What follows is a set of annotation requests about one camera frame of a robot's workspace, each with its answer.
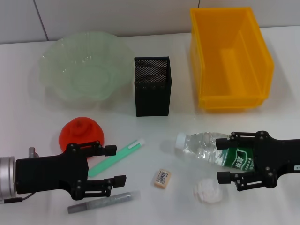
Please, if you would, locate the beige eraser with barcode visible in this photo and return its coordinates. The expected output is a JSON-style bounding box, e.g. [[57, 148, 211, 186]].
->
[[153, 168, 172, 188]]

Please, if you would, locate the yellow plastic bin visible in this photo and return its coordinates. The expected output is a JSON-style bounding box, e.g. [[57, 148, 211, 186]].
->
[[189, 6, 275, 110]]

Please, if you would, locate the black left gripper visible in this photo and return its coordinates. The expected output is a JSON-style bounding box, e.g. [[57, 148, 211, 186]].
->
[[15, 140, 127, 200]]

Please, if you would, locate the mint green white pen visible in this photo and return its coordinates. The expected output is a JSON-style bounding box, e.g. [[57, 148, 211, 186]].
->
[[88, 138, 145, 178]]

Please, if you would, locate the silver glitter marker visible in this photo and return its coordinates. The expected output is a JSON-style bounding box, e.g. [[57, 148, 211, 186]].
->
[[67, 189, 142, 214]]

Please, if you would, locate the white paper ball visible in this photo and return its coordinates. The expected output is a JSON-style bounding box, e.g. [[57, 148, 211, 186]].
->
[[193, 178, 222, 205]]

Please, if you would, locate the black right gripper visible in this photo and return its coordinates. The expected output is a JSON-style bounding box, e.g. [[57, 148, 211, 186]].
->
[[215, 131, 300, 192]]

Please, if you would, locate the black mesh pen holder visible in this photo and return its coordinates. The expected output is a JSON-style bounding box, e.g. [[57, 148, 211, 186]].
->
[[134, 56, 172, 117]]

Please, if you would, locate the clear water bottle green label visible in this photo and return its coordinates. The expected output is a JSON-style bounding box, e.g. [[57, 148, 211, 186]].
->
[[175, 131, 257, 176]]

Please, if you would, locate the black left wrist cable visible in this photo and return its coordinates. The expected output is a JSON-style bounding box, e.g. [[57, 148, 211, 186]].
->
[[0, 192, 36, 204]]

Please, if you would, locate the green glass fruit plate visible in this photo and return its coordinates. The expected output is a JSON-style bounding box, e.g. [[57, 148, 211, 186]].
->
[[38, 30, 133, 102]]

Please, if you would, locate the red-orange fruit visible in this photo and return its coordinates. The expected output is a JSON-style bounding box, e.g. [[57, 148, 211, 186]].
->
[[58, 116, 105, 160]]

